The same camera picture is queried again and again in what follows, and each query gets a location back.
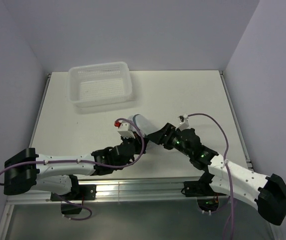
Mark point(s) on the white plastic basket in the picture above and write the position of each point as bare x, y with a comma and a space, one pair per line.
99, 84

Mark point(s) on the aluminium rail frame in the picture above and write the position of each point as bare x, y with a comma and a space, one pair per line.
144, 201

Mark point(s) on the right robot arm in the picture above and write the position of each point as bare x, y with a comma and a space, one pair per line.
267, 194

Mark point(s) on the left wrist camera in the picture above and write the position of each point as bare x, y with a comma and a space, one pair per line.
124, 129

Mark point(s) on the white mesh laundry bag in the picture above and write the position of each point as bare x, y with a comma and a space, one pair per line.
146, 127

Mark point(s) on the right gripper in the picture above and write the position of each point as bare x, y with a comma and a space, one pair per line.
158, 136

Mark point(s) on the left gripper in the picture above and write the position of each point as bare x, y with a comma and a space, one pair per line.
137, 141

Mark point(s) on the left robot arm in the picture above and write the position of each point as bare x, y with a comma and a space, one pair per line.
28, 170

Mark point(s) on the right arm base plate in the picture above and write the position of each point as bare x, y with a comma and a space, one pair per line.
199, 188

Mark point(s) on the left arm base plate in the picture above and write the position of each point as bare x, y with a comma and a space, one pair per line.
85, 192

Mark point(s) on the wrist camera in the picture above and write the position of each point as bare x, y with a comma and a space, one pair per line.
124, 129
183, 122

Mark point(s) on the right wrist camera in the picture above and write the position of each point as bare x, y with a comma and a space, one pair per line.
183, 122

